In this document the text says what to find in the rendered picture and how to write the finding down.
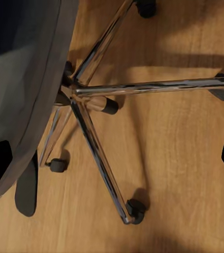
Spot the swivel chair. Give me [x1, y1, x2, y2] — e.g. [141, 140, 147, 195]
[0, 0, 224, 225]

